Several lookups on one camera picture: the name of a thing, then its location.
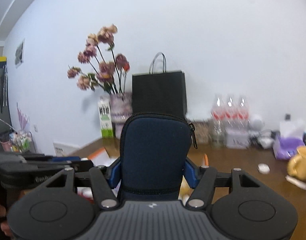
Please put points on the dried pink rose bouquet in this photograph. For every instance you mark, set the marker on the dried pink rose bouquet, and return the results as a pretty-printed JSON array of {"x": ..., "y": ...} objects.
[{"x": 109, "y": 70}]

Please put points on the white power strip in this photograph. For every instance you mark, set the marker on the white power strip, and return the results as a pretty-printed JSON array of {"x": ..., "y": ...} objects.
[{"x": 261, "y": 139}]

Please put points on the water bottle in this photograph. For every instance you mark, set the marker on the water bottle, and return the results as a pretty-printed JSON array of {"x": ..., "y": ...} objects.
[
  {"x": 230, "y": 112},
  {"x": 217, "y": 131},
  {"x": 242, "y": 113}
]

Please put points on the white round camera device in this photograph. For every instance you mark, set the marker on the white round camera device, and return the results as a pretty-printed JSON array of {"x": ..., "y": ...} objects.
[{"x": 256, "y": 124}]

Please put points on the white board leaning on wall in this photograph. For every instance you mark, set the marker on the white board leaning on wall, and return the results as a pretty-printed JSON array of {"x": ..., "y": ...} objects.
[{"x": 62, "y": 149}]

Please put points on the yellow ceramic mug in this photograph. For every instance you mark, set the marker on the yellow ceramic mug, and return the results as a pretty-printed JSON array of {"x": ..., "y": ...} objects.
[{"x": 297, "y": 164}]

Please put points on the water bottle left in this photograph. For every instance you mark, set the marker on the water bottle left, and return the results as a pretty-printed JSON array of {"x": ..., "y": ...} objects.
[{"x": 217, "y": 131}]

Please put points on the purple tissue box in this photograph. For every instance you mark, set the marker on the purple tissue box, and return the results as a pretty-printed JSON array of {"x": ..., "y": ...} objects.
[{"x": 289, "y": 139}]

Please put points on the water bottle right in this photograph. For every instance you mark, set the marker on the water bottle right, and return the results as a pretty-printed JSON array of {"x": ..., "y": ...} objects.
[{"x": 242, "y": 113}]

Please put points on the black paper shopping bag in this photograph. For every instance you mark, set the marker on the black paper shopping bag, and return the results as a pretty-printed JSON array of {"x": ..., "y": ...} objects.
[{"x": 160, "y": 91}]

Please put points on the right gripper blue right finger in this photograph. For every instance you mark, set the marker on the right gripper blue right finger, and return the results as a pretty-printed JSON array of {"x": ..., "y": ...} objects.
[{"x": 192, "y": 173}]

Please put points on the navy blue zipper pouch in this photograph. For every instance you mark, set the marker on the navy blue zipper pouch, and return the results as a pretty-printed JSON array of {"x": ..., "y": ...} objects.
[{"x": 153, "y": 152}]

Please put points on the water bottle middle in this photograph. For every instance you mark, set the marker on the water bottle middle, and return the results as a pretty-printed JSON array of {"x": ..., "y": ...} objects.
[{"x": 230, "y": 112}]

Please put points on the clear container of seeds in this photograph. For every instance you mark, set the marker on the clear container of seeds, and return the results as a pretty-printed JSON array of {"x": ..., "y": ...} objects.
[{"x": 202, "y": 130}]

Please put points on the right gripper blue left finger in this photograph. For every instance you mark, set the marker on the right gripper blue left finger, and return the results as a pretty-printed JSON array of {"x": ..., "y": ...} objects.
[{"x": 114, "y": 174}]

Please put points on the white round cap on table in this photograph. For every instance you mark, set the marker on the white round cap on table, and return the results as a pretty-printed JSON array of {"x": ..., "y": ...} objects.
[{"x": 263, "y": 168}]

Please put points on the purple ceramic vase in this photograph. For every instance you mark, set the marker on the purple ceramic vase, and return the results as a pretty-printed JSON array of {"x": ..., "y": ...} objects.
[{"x": 121, "y": 110}]

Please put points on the small white round lid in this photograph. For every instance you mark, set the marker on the small white round lid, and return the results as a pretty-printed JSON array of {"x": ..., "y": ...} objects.
[{"x": 87, "y": 193}]

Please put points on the red orange cardboard box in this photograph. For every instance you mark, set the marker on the red orange cardboard box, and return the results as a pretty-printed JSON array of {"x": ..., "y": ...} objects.
[{"x": 103, "y": 157}]

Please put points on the wire rack shelf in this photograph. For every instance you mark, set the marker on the wire rack shelf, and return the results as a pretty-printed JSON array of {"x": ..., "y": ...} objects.
[{"x": 21, "y": 142}]

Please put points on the white tin box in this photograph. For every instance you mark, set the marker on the white tin box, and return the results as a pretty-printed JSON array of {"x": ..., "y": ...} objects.
[{"x": 236, "y": 138}]

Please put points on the white paper stick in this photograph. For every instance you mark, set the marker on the white paper stick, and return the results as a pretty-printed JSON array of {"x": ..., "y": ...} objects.
[{"x": 296, "y": 182}]

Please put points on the green white milk carton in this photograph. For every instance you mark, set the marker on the green white milk carton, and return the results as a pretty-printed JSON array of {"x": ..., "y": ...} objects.
[{"x": 104, "y": 110}]

